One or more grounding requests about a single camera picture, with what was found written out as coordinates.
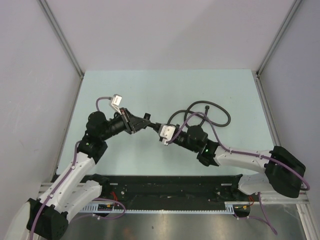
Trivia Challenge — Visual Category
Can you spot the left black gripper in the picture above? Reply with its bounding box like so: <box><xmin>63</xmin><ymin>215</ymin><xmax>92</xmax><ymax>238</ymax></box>
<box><xmin>100</xmin><ymin>107</ymin><xmax>151</xmax><ymax>141</ymax></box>

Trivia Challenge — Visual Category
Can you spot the black T-shaped connector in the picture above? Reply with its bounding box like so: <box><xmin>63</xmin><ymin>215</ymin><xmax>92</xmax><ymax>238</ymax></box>
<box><xmin>143</xmin><ymin>113</ymin><xmax>158</xmax><ymax>130</ymax></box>

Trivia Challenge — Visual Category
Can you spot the dark corrugated flexible hose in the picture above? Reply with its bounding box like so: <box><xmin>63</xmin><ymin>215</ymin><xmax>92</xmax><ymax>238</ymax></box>
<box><xmin>167</xmin><ymin>100</ymin><xmax>231</xmax><ymax>130</ymax></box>

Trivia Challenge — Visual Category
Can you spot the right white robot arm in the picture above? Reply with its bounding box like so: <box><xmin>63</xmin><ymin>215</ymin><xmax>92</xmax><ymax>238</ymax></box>
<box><xmin>150</xmin><ymin>123</ymin><xmax>306</xmax><ymax>201</ymax></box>

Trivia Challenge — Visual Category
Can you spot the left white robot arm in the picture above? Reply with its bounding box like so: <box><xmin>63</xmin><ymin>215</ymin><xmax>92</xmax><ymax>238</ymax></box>
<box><xmin>26</xmin><ymin>107</ymin><xmax>151</xmax><ymax>240</ymax></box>

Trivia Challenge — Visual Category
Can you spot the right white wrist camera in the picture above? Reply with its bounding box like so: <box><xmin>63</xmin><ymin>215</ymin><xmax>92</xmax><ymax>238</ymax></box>
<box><xmin>158</xmin><ymin>124</ymin><xmax>178</xmax><ymax>146</ymax></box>

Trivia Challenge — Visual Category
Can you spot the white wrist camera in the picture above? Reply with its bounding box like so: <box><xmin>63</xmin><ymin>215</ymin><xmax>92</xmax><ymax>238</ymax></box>
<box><xmin>158</xmin><ymin>124</ymin><xmax>178</xmax><ymax>146</ymax></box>
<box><xmin>109</xmin><ymin>94</ymin><xmax>123</xmax><ymax>113</ymax></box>

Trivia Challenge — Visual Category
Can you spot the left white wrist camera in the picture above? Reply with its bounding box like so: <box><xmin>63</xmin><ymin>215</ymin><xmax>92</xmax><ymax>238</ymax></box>
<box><xmin>109</xmin><ymin>94</ymin><xmax>123</xmax><ymax>113</ymax></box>

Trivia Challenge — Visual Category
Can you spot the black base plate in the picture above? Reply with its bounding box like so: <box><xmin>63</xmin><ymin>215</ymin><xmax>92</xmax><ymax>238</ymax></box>
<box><xmin>85</xmin><ymin>174</ymin><xmax>258</xmax><ymax>216</ymax></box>

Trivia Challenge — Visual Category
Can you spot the white slotted cable duct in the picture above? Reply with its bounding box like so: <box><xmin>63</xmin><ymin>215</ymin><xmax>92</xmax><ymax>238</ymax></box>
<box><xmin>79</xmin><ymin>201</ymin><xmax>253</xmax><ymax>215</ymax></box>

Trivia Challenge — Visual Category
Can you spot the left aluminium corner post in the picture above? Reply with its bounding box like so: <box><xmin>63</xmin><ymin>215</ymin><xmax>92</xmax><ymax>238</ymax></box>
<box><xmin>36</xmin><ymin>0</ymin><xmax>84</xmax><ymax>79</ymax></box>

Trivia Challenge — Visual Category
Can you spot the aluminium corner post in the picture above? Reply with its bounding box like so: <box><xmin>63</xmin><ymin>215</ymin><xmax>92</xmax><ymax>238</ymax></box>
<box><xmin>255</xmin><ymin>0</ymin><xmax>304</xmax><ymax>77</ymax></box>
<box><xmin>36</xmin><ymin>0</ymin><xmax>84</xmax><ymax>79</ymax></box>

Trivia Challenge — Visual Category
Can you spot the right aluminium corner post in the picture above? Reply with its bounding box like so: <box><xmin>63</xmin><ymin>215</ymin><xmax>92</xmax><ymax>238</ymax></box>
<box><xmin>255</xmin><ymin>0</ymin><xmax>304</xmax><ymax>77</ymax></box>

